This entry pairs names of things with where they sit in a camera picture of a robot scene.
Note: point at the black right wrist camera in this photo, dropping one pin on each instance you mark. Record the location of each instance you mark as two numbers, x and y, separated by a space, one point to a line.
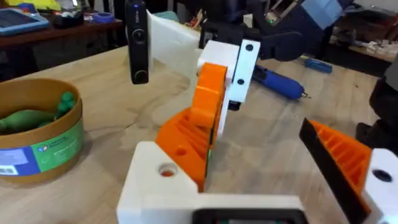
137 46

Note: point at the blue electric screwdriver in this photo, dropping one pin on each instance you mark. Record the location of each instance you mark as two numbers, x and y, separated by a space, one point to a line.
280 83

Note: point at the blue tape roll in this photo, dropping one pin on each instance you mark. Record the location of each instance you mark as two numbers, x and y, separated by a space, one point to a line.
103 17

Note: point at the dark brown side table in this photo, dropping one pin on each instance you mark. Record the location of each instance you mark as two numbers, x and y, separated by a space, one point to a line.
62 34

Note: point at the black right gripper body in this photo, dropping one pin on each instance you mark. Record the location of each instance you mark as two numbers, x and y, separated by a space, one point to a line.
280 43

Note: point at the brown tub with green toys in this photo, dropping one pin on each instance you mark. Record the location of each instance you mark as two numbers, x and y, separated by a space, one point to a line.
37 146

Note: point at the orange ribbed wedge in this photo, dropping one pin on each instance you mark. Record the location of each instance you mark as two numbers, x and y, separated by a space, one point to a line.
183 155

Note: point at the orange white left gripper right finger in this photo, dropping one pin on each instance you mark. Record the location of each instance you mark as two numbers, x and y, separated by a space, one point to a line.
348 161

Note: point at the cluttered workbench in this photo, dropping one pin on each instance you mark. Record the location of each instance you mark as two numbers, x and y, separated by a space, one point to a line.
373 46

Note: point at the tablet in blue case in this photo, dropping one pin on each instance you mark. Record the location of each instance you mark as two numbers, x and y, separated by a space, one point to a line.
18 20

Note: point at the finger of the orange white right gripper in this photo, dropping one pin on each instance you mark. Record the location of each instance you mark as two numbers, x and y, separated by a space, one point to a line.
214 77
224 121

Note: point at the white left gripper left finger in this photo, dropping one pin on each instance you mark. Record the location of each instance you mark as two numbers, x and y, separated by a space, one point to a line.
146 174

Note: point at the pale upright wrist plate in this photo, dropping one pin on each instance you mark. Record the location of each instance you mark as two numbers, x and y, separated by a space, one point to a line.
174 43

